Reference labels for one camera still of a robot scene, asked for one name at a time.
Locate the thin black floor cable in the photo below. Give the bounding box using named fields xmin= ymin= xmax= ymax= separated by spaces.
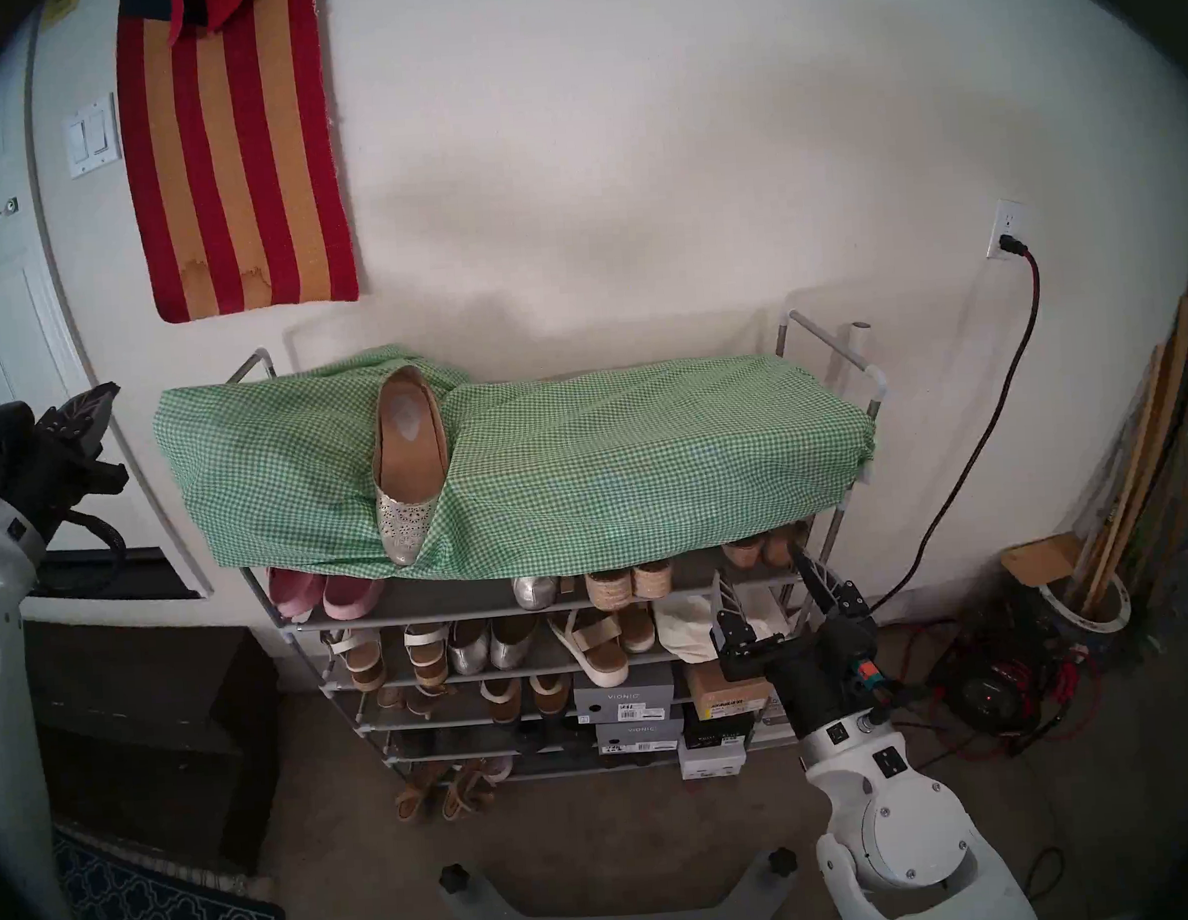
xmin=1018 ymin=841 xmax=1068 ymax=900

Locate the white labelled shoebox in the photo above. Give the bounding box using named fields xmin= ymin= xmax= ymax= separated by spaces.
xmin=676 ymin=738 xmax=751 ymax=784

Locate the white strap cork sandal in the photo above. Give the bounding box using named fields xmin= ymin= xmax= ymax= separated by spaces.
xmin=402 ymin=623 xmax=454 ymax=690
xmin=324 ymin=627 xmax=389 ymax=695

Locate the grey Vionic shoebox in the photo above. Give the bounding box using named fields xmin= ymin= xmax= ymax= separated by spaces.
xmin=570 ymin=655 xmax=680 ymax=725
xmin=595 ymin=716 xmax=689 ymax=758

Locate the brown loafer shoe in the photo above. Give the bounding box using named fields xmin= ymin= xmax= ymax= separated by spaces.
xmin=527 ymin=671 xmax=575 ymax=722
xmin=479 ymin=675 xmax=526 ymax=728

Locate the black shoebox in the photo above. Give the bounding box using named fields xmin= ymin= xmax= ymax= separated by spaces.
xmin=681 ymin=709 xmax=759 ymax=752

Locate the green gingham cloth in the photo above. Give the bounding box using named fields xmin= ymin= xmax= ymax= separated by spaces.
xmin=150 ymin=315 xmax=884 ymax=602

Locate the tan fringed sandal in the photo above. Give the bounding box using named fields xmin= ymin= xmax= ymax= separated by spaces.
xmin=390 ymin=761 xmax=452 ymax=826
xmin=437 ymin=760 xmax=499 ymax=823

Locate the white cloth bag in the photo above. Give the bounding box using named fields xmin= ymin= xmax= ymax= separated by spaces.
xmin=652 ymin=587 xmax=797 ymax=667

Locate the pink clog shoe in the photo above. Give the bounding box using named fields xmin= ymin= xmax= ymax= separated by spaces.
xmin=266 ymin=564 xmax=328 ymax=626
xmin=322 ymin=571 xmax=390 ymax=623

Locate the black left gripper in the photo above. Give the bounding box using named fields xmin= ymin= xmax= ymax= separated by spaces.
xmin=0 ymin=383 xmax=135 ymax=548

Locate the black left gripper cable loop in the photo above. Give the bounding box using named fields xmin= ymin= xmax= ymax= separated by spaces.
xmin=46 ymin=507 xmax=132 ymax=599

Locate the white platform strap sandal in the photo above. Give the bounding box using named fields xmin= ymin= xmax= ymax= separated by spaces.
xmin=548 ymin=605 xmax=632 ymax=692
xmin=615 ymin=600 xmax=659 ymax=656

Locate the red tan striped flag hanging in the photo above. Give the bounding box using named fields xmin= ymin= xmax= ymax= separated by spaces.
xmin=111 ymin=0 xmax=362 ymax=327

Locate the white double light switch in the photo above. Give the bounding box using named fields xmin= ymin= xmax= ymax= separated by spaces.
xmin=64 ymin=92 xmax=124 ymax=181

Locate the grey robot base frame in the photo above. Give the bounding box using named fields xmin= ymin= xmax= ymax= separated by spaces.
xmin=439 ymin=844 xmax=803 ymax=920

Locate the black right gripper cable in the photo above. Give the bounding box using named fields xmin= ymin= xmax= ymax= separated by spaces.
xmin=858 ymin=678 xmax=948 ymax=749

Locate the black red cord reel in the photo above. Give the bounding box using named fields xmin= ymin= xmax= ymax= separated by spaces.
xmin=940 ymin=626 xmax=1059 ymax=766

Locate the white wall outlet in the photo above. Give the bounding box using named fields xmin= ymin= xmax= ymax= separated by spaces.
xmin=982 ymin=197 xmax=1032 ymax=263

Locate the grey metal shoe rack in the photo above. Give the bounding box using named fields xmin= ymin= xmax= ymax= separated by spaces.
xmin=221 ymin=304 xmax=914 ymax=799

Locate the dark brown wooden cabinet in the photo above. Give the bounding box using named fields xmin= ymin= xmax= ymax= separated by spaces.
xmin=18 ymin=604 xmax=291 ymax=885

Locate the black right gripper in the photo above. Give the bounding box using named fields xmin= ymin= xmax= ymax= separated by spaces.
xmin=708 ymin=537 xmax=888 ymax=749

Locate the white rimmed bucket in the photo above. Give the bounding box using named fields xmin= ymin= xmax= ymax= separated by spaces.
xmin=1007 ymin=566 xmax=1139 ymax=685

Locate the tan wooden board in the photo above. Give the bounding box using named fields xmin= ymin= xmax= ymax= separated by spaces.
xmin=1105 ymin=292 xmax=1188 ymax=583

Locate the plain white cardboard box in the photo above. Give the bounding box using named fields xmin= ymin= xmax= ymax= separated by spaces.
xmin=752 ymin=702 xmax=805 ymax=754

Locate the red and black power cord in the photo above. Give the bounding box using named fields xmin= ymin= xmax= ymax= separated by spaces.
xmin=836 ymin=229 xmax=1114 ymax=769

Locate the shiny silver flat shoe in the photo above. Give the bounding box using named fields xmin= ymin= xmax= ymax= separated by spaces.
xmin=488 ymin=615 xmax=543 ymax=672
xmin=446 ymin=621 xmax=493 ymax=677

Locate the white panel door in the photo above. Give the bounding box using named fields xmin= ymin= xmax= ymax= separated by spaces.
xmin=0 ymin=48 xmax=213 ymax=612

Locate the light wooden trim strip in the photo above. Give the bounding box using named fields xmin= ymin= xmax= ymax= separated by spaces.
xmin=1053 ymin=341 xmax=1180 ymax=616

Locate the brown cardboard piece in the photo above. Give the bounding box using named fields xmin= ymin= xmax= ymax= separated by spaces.
xmin=1000 ymin=532 xmax=1089 ymax=590

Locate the brown box yellow label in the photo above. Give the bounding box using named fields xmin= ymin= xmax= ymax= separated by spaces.
xmin=683 ymin=653 xmax=777 ymax=722

